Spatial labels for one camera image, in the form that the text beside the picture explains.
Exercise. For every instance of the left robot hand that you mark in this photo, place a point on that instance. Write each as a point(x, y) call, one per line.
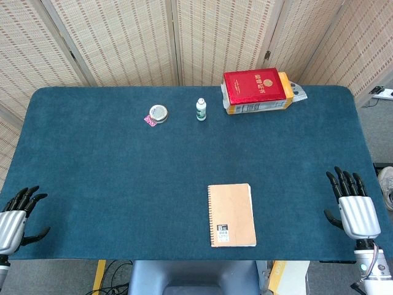
point(10, 222)

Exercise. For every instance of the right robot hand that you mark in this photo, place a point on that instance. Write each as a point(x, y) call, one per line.
point(357, 216)

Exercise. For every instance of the brown spiral notebook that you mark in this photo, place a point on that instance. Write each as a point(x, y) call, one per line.
point(232, 215)

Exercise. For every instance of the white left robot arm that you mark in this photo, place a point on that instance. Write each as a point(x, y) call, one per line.
point(2, 267)

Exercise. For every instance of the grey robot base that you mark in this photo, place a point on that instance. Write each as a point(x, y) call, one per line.
point(193, 278)

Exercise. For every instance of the grey sneaker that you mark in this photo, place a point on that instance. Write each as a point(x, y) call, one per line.
point(386, 187)

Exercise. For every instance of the yellow white carton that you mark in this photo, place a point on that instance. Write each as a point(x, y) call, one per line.
point(277, 275)

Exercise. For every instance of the yellow floor tape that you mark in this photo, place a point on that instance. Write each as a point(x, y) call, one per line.
point(99, 276)

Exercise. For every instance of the white power strip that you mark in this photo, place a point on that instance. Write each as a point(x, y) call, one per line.
point(383, 92)

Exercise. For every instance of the grey triangular ruler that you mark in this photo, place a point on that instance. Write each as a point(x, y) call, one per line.
point(299, 92)

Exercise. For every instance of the yellow cardboard box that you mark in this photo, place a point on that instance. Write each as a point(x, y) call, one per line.
point(261, 107)

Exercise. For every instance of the red certificate book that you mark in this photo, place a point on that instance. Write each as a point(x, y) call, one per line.
point(254, 87)

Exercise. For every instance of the pink patterned packet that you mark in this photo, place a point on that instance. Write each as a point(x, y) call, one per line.
point(150, 120)

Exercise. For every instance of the blue table mat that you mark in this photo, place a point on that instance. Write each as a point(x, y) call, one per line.
point(184, 172)

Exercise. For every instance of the round silver tin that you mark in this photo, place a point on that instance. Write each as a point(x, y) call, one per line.
point(158, 113)

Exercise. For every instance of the small white green bottle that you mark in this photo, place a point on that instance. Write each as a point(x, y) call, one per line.
point(200, 110)

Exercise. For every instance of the bamboo folding screen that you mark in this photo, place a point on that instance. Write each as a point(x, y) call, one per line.
point(172, 40)

